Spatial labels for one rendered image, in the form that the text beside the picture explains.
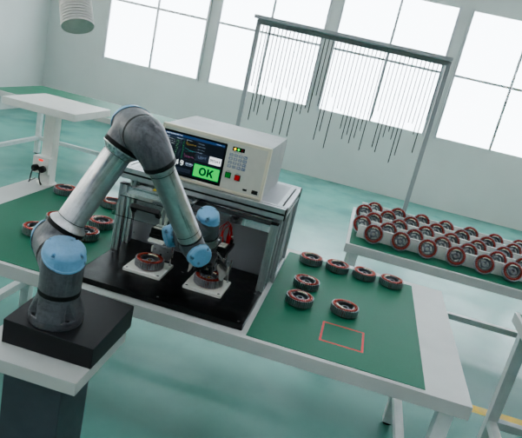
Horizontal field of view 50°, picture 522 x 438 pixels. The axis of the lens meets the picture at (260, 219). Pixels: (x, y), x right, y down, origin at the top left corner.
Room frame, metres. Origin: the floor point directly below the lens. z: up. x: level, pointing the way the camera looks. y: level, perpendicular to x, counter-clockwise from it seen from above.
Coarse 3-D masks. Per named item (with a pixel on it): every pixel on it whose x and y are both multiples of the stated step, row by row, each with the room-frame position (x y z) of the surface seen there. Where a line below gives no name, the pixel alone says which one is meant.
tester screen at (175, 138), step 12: (168, 132) 2.15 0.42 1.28; (180, 144) 2.14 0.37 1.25; (192, 144) 2.14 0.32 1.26; (204, 144) 2.13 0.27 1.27; (216, 144) 2.12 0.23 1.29; (180, 156) 2.14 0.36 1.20; (192, 156) 2.14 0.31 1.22; (216, 156) 2.12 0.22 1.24; (192, 168) 2.13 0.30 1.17; (216, 168) 2.12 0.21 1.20; (204, 180) 2.13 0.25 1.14
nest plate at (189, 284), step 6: (192, 276) 2.01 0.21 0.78; (186, 282) 1.94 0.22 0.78; (192, 282) 1.95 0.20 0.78; (222, 282) 2.02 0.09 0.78; (228, 282) 2.03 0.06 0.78; (186, 288) 1.92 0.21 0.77; (192, 288) 1.91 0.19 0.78; (198, 288) 1.92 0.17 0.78; (204, 288) 1.93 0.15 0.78; (222, 288) 1.97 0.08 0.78; (204, 294) 1.91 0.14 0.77; (210, 294) 1.90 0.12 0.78; (216, 294) 1.90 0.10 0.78; (222, 294) 1.93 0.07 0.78
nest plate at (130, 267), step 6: (126, 264) 1.98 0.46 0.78; (132, 264) 1.99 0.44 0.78; (168, 264) 2.07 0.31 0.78; (126, 270) 1.95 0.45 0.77; (132, 270) 1.95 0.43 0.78; (138, 270) 1.95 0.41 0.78; (144, 270) 1.96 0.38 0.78; (162, 270) 2.00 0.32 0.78; (168, 270) 2.03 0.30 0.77; (150, 276) 1.94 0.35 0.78; (156, 276) 1.94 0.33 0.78; (162, 276) 1.97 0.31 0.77
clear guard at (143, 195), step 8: (144, 184) 2.13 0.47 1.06; (128, 192) 1.98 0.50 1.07; (136, 192) 2.00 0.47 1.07; (144, 192) 2.03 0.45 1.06; (152, 192) 2.05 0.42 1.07; (120, 200) 1.92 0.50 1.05; (128, 200) 1.92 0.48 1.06; (136, 200) 1.92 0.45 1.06; (144, 200) 1.93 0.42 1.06; (152, 200) 1.95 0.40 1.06; (160, 200) 1.97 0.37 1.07; (192, 200) 2.07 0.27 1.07; (200, 200) 2.10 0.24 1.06; (120, 208) 1.89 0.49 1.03; (128, 208) 1.90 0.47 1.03; (152, 208) 1.90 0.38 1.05; (160, 208) 1.90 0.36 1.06; (128, 216) 1.87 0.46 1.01; (136, 216) 1.87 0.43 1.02; (144, 216) 1.88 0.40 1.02; (152, 216) 1.88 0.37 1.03; (152, 224) 1.86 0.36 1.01; (160, 224) 1.86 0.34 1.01
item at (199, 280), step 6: (198, 276) 1.95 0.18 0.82; (204, 276) 1.98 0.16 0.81; (210, 276) 1.99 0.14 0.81; (216, 276) 1.99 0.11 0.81; (198, 282) 1.94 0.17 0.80; (204, 282) 1.93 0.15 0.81; (210, 282) 1.93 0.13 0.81; (216, 282) 1.94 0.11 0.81; (210, 288) 1.93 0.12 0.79; (216, 288) 1.95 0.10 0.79
